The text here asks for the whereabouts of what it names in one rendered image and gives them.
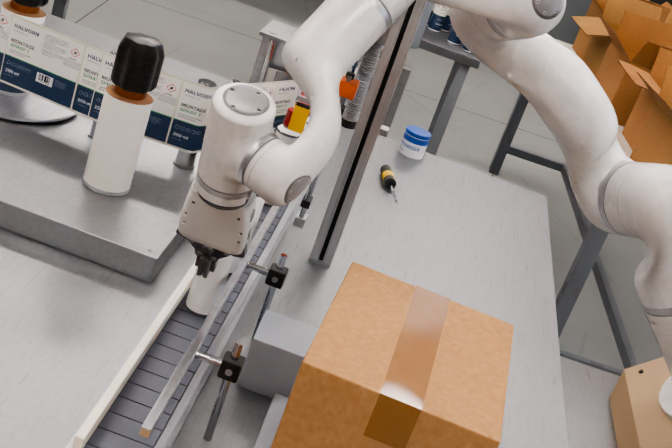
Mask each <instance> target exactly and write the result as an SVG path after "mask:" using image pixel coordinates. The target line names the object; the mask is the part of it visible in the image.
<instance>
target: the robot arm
mask: <svg viewBox="0 0 672 448"><path fill-rule="evenodd" d="M414 1H415V0H325V1H324V2H323V3H322V4H321V5H320V6H319V7H318V9H317V10H316V11H315V12H314V13H313V14H312V15H311V16H310V17H309V18H308V19H307V20H306V21H305V22H304V23H303V24H302V25H301V26H300V27H299V28H298V30H297V31H296V32H295V33H294V34H293V35H292V36H291V37H290V39H289V40H288V41H287V42H286V44H285V46H284V48H283V50H282V54H281V58H282V62H283V65H284V67H285V68H286V70H287V72H288V73H289V74H290V76H291V77H292V78H293V80H294V81H295V82H296V84H297V85H298V86H299V88H300V89H301V90H302V92H303V93H304V95H305V96H306V98H307V100H308V102H309V105H310V118H309V122H308V124H307V126H306V128H305V130H304V131H303V133H302V134H301V135H300V136H299V138H298V139H297V140H296V141H295V142H294V143H293V144H291V145H287V144H286V143H284V142H283V141H282V140H281V139H279V138H278V136H277V135H276V133H275V131H274V129H273V122H274V119H275V115H276V104H275V102H274V100H273V98H272V97H271V96H270V95H269V94H268V93H267V92H266V91H264V90H263V89H261V88H259V87H257V86H255V85H251V84H247V83H229V84H226V85H223V86H221V87H220V88H218V89H217V90H216V91H215V93H214V95H213V97H212V102H211V107H210V111H209V116H208V121H207V126H206V130H205V135H204V140H203V144H202V149H201V154H200V158H199V163H198V168H197V173H196V177H195V179H194V181H193V183H192V185H191V187H190V190H189V192H188V194H187V197H186V200H185V203H184V206H183V209H182V212H181V215H180V219H179V223H178V228H177V230H176V233H177V234H178V235H180V236H182V237H183V238H185V239H188V241H189V242H190V244H191V245H192V246H193V247H194V249H195V254H196V255H197V257H196V262H195V266H197V267H198V269H197V274H196V275H198V276H201V275H202V276H203V278H207V276H208V274H209V272H210V271H211V272H213V273H214V271H215V269H216V266H217V263H218V259H221V258H224V257H228V256H230V255H232V256H233V257H239V258H244V257H245V255H246V253H247V240H249V238H250V235H251V232H252V228H253V223H254V218H255V211H256V194H257V195H258V196H259V197H261V198H262V199H263V200H265V201H266V202H268V203H269V204H272V205H274V206H284V205H287V204H289V203H290V202H292V201H293V200H294V199H296V198H297V197H298V196H299V195H300V194H301V193H302V192H303V191H304V190H305V189H306V188H307V186H308V185H309V184H310V183H311V182H312V181H313V180H314V179H315V178H316V176H317V175H318V174H319V173H320V172H321V171H322V169H323V168H324V167H325V166H326V164H327V163H328V162H329V160H330V159H331V157H332V156H333V154H334V152H335V150H336V147H337V145H338V142H339V137H340V133H341V106H340V97H339V84H340V81H341V79H342V77H343V76H344V74H345V73H346V72H347V71H348V70H349V69H350V68H351V67H352V66H353V65H354V64H355V63H356V62H357V61H358V60H359V59H360V58H361V56H362V55H363V54H364V53H365V52H366V51H367V50H368V49H369V48H370V47H371V46H372V45H373V44H374V43H375V42H376V41H377V40H378V39H379V38H380V37H381V36H382V35H383V34H384V33H385V32H386V31H387V30H388V29H389V28H390V26H391V25H392V24H393V23H394V22H395V21H396V20H397V19H398V18H399V17H400V16H401V15H402V14H403V13H404V12H405V11H406V10H407V9H408V8H409V7H410V5H411V4H412V3H413V2H414ZM425 1H429V2H432V3H436V4H440V5H443V6H447V7H450V10H449V15H450V21H451V25H452V27H453V29H454V31H455V33H456V35H457V36H458V38H459V39H460V41H461V42H462V43H463V44H464V46H465V47H466V48H467V49H468V50H469V51H470V52H471V53H472V54H473V55H474V56H475V57H476V58H477V59H479V60H480V61H481V62H482V63H484V64H485V65H486V66H488V67H489V68H490V69H492V70H493V71H494V72H496V73H497V74H498V75H500V76H501V77H502V78H504V79H505V80H506V81H508V82H509V83H510V84H511V85H513V86H514V87H515V88H516V89H517V90H518V91H519V92H520V93H521V94H522V95H523V96H524V97H525V98H526V99H527V100H528V101H529V102H530V104H531V105H532V106H533V107H534V109H535V110H536V112H537V113H538V114H539V116H540V117H541V118H542V120H543V121H544V123H545V124H546V125H547V127H548V128H549V130H550V131H551V132H552V134H553V135H554V137H555V139H556V140H557V142H558V144H559V146H560V148H561V150H562V153H563V155H564V158H565V161H566V164H567V168H568V172H569V176H570V181H571V185H572V188H573V192H574V195H575V198H576V201H577V203H578V205H579V207H580V209H581V211H582V212H583V214H584V215H585V217H586V218H587V219H588V220H589V221H590V222H591V223H592V224H593V225H595V226H596V227H597V228H599V229H601V230H603V231H606V232H609V233H613V234H618V235H623V236H628V237H634V238H639V239H641V240H643V242H644V243H645V244H646V246H647V248H648V250H649V255H648V256H646V257H645V258H644V259H643V260H642V261H641V262H640V263H639V265H638V267H637V268H636V271H635V274H634V284H635V288H636V291H637V294H638V297H639V299H640V302H641V304H642V306H643V309H644V312H645V314H646V316H647V319H648V321H649V324H650V326H651V328H652V331H653V333H654V336H655V338H656V341H657V343H658V345H659V348H660V350H661V353H662V355H663V357H664V360H665V362H666V365H667V367H668V370H669V372H670V374H671V376H670V377H669V378H668V379H667V380H666V382H665V383H664V384H663V386H662V388H661V390H660V392H659V403H660V406H661V408H662V410H663V412H664V413H665V414H666V415H667V416H668V417H669V418H671V419H672V165H667V164H657V163H645V162H635V161H633V160H632V159H630V158H629V157H628V156H627V155H626V154H625V153H624V151H623V150H622V148H621V147H620V145H619V142H618V140H617V136H616V135H617V132H618V120H617V116H616V113H615V110H614V108H613V106H612V104H611V102H610V100H609V98H608V96H607V95H606V93H605V91H604V90H603V88H602V87H601V85H600V83H599V82H598V80H597V79H596V78H595V76H594V75H593V73H592V72H591V70H590V69H589V68H588V66H587V65H586V64H585V63H584V62H583V60H582V59H581V58H580V57H578V56H577V55H576V54H575V53H574V52H573V51H571V50H570V49H568V48H567V47H565V46H564V45H563V44H561V43H560V42H558V41H557V40H555V39H554V38H552V37H551V36H550V35H548V34H547V32H549V31H550V30H552V29H553V28H554V27H555V26H556V25H557V24H558V23H559V22H560V20H561V19H562V17H563V15H564V12H565V8H566V0H425ZM211 247H212V249H211ZM202 273H203V274H202Z"/></svg>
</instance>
